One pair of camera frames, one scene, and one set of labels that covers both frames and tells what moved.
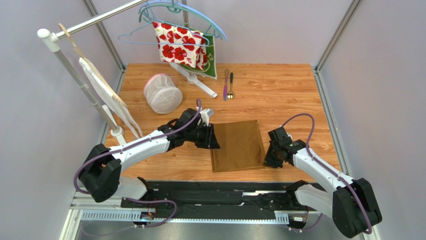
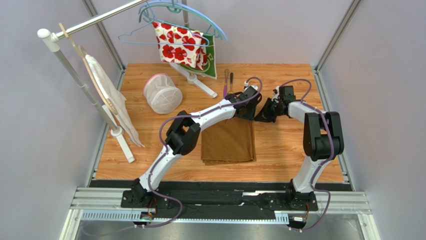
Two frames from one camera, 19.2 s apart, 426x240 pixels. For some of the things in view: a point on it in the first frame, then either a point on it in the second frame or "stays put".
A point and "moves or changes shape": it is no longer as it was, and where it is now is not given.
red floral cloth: x=193 y=55 stays put
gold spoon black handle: x=231 y=95 stays put
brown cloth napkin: x=241 y=146 moves or changes shape
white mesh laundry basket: x=163 y=95 stays put
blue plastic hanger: x=183 y=5 stays put
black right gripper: x=274 y=154 to x=270 y=110
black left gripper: x=210 y=141 to x=251 y=116
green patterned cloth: x=210 y=71 stays put
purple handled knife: x=225 y=87 stays put
